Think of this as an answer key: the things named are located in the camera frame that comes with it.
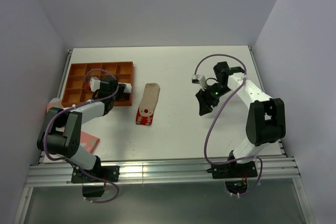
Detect beige red reindeer sock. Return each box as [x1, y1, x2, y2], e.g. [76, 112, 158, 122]
[135, 83, 160, 126]

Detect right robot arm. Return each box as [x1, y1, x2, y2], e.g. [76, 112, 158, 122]
[192, 61, 286, 177]

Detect orange compartment tray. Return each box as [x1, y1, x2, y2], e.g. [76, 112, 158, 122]
[61, 61, 134, 107]

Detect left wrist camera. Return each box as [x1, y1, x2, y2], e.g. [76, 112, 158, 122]
[89, 77, 101, 92]

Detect pink patterned sock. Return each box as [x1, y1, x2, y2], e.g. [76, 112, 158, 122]
[46, 98, 100, 153]

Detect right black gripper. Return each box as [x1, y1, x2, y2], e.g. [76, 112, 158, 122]
[196, 82, 232, 116]

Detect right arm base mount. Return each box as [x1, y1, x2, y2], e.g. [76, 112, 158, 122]
[206, 161, 258, 195]

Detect white sock black cuff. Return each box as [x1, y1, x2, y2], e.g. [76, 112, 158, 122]
[123, 83, 132, 94]

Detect aluminium frame rail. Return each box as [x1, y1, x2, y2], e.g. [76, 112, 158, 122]
[25, 157, 300, 187]

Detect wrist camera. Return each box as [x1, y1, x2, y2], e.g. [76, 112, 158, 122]
[191, 74, 206, 89]
[89, 77, 101, 92]

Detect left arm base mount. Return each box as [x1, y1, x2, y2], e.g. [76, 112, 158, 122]
[71, 165, 120, 200]

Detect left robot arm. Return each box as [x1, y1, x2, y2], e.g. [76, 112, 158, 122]
[37, 76, 131, 182]

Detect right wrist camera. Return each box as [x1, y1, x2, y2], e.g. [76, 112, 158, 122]
[191, 74, 206, 89]

